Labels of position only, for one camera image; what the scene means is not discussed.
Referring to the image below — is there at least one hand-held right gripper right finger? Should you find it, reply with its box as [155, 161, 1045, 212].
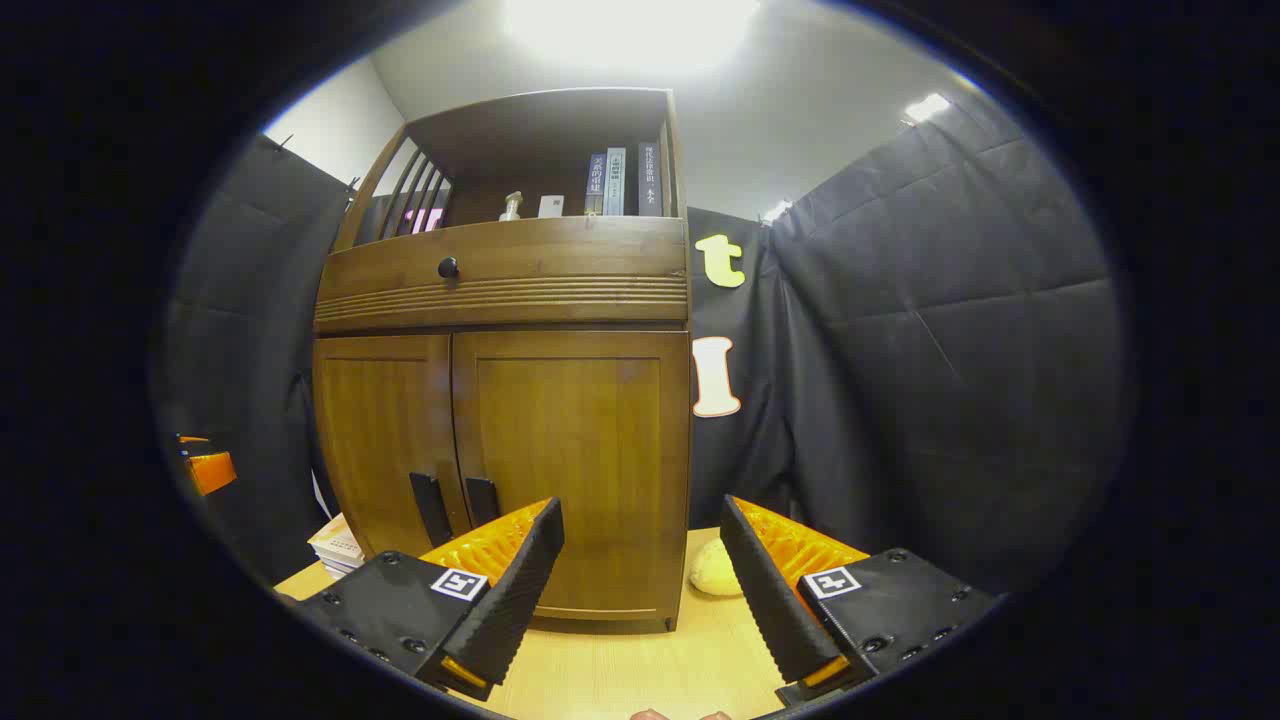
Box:
[720, 494, 1001, 709]

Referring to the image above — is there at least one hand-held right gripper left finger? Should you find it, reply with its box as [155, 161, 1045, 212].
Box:
[295, 497, 566, 701]

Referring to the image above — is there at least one wooden cabinet door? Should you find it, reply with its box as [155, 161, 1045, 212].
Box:
[452, 330, 691, 623]
[313, 335, 471, 556]

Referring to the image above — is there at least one brown wooden shoe cabinet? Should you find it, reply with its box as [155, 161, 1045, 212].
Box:
[312, 87, 691, 633]

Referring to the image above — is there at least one wooden cabinet drawer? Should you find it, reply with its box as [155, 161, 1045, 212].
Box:
[318, 217, 689, 306]

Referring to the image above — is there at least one pale yellow round sponge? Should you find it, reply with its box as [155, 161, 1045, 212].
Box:
[689, 540, 743, 598]

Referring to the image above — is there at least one stack of white books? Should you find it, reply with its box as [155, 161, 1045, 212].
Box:
[308, 513, 367, 581]

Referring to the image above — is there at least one black backdrop cloth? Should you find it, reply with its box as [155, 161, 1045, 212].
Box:
[165, 135, 356, 586]
[688, 95, 1126, 596]

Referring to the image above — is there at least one large ceiling light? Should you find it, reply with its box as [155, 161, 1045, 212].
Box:
[500, 0, 761, 73]

